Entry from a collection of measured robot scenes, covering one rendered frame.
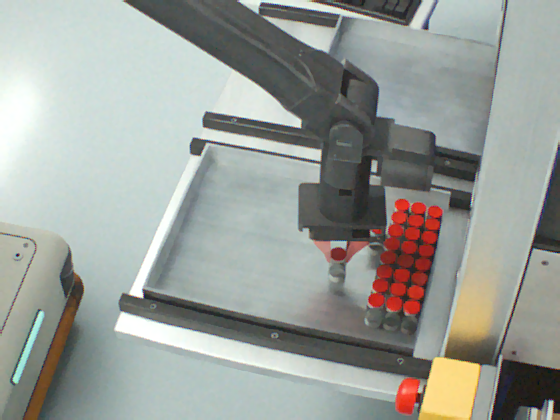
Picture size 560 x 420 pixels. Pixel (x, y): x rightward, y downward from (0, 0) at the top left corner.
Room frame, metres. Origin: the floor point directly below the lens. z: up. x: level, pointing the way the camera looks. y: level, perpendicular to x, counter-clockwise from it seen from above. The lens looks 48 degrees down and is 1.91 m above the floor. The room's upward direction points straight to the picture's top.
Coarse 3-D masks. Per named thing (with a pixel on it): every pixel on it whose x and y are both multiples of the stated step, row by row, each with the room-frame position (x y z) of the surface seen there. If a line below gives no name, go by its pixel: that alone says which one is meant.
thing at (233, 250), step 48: (192, 192) 0.93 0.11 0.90; (240, 192) 0.94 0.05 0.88; (288, 192) 0.94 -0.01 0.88; (432, 192) 0.91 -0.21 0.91; (192, 240) 0.86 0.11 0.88; (240, 240) 0.86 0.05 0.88; (288, 240) 0.86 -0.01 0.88; (144, 288) 0.75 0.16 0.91; (192, 288) 0.78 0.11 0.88; (240, 288) 0.78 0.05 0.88; (288, 288) 0.78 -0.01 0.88; (336, 288) 0.78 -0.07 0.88; (336, 336) 0.69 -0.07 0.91; (384, 336) 0.70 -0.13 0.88
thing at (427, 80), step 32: (352, 32) 1.29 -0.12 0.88; (384, 32) 1.28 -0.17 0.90; (416, 32) 1.26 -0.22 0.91; (384, 64) 1.21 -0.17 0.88; (416, 64) 1.21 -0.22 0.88; (448, 64) 1.22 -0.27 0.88; (480, 64) 1.22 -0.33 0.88; (384, 96) 1.14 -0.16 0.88; (416, 96) 1.14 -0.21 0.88; (448, 96) 1.14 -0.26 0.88; (480, 96) 1.14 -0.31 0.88; (448, 128) 1.07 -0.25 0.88; (480, 128) 1.07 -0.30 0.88
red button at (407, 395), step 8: (400, 384) 0.55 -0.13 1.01; (408, 384) 0.55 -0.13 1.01; (416, 384) 0.55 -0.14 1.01; (400, 392) 0.54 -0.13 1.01; (408, 392) 0.54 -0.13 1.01; (416, 392) 0.54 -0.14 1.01; (400, 400) 0.53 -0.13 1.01; (408, 400) 0.53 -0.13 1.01; (416, 400) 0.54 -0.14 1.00; (400, 408) 0.53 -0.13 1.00; (408, 408) 0.52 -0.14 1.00
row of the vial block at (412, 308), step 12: (432, 216) 0.86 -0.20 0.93; (432, 228) 0.84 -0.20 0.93; (432, 240) 0.82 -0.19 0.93; (420, 252) 0.80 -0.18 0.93; (432, 252) 0.80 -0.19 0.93; (420, 264) 0.78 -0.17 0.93; (420, 276) 0.76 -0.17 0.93; (420, 288) 0.74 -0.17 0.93; (408, 300) 0.73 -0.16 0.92; (420, 300) 0.73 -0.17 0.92; (408, 312) 0.70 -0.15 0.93; (420, 312) 0.73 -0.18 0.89; (408, 324) 0.70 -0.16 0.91
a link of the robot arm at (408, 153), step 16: (336, 128) 0.75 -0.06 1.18; (352, 128) 0.75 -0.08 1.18; (384, 128) 0.80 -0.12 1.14; (400, 128) 0.80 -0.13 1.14; (416, 128) 0.80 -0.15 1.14; (336, 144) 0.76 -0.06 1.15; (352, 144) 0.75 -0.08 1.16; (384, 144) 0.77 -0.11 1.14; (400, 144) 0.77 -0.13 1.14; (416, 144) 0.78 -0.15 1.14; (432, 144) 0.78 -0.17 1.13; (352, 160) 0.76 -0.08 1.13; (384, 160) 0.77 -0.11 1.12; (400, 160) 0.77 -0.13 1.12; (416, 160) 0.77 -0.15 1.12; (432, 160) 0.76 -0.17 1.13; (384, 176) 0.76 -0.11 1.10; (400, 176) 0.76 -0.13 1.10; (416, 176) 0.76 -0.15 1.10; (432, 176) 0.76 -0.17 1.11
